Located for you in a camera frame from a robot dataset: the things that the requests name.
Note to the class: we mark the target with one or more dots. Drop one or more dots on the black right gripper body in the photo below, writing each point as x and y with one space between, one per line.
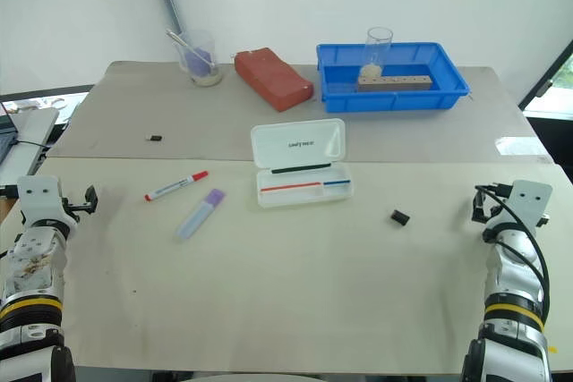
499 203

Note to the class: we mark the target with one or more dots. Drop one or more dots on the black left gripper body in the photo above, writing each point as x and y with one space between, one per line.
74 208

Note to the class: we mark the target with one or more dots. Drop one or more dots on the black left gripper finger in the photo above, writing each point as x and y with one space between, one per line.
91 193
91 208

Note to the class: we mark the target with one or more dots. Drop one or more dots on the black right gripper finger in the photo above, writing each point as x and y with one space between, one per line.
481 193
480 213

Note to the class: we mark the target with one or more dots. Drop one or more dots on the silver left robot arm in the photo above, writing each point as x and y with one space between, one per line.
31 265

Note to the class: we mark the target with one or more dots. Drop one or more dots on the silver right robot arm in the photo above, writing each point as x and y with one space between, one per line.
515 292

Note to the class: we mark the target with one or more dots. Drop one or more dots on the white open pencil case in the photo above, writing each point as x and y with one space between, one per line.
300 163

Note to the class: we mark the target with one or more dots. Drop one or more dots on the small black binder clip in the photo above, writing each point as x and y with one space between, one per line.
399 217

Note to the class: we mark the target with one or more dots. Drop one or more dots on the small black usb stick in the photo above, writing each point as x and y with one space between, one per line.
155 137

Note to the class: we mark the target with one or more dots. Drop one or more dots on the white marker with red cap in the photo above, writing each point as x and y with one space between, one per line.
177 185

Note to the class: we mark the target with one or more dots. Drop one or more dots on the silver laptop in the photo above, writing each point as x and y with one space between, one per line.
27 136

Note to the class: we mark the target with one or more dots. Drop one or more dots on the purple highlighter pen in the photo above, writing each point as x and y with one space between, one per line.
199 214

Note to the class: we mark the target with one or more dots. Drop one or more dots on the blue plastic bin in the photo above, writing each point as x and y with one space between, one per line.
394 100

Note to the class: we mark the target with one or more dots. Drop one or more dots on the wooden block with holes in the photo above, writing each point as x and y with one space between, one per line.
394 83

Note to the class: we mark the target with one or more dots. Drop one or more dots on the blue pen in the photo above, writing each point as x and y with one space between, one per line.
336 183

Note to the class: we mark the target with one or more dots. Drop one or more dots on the beige table cover sheet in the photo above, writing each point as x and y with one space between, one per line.
224 131

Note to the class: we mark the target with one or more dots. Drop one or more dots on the clear beaker with purple contents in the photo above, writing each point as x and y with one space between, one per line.
201 62

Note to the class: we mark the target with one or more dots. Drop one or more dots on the clear glass cylinder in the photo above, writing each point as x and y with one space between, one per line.
378 53

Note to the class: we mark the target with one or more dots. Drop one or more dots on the metal stirring spoon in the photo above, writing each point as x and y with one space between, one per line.
188 46

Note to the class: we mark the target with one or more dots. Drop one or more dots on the black pen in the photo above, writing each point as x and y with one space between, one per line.
302 168

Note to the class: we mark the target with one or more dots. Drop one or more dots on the red pen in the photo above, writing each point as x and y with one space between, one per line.
291 186

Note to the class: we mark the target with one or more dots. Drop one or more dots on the cream table cover sheet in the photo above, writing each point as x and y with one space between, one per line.
286 288

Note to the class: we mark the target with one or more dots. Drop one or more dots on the red brick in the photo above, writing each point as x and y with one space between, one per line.
273 78

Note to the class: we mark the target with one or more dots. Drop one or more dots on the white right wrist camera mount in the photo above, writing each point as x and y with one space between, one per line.
530 203

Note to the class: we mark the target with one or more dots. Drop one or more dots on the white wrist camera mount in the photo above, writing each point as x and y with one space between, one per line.
39 201
530 203

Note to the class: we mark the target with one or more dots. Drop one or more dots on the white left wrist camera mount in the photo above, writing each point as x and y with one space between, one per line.
39 201

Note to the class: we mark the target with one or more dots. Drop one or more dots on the black door frame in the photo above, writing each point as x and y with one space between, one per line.
544 75

